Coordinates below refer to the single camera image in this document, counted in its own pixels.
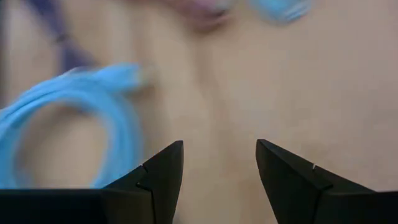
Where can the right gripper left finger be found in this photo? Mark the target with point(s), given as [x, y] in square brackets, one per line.
[155, 193]

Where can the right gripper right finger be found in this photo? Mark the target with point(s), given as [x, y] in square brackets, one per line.
[295, 193]

